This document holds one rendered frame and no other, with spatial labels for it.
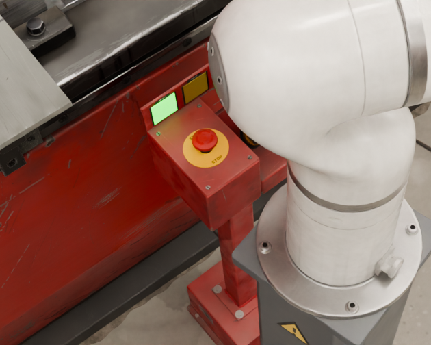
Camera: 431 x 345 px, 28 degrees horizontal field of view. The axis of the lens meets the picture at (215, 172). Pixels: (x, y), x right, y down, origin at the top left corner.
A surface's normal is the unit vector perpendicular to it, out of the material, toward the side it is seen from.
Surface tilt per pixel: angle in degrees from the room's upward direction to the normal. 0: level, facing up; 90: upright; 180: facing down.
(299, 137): 92
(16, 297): 90
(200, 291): 0
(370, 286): 0
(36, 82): 0
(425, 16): 27
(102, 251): 89
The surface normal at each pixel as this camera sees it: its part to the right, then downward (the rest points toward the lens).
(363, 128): 0.43, -0.31
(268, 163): -0.07, -0.51
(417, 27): 0.09, 0.11
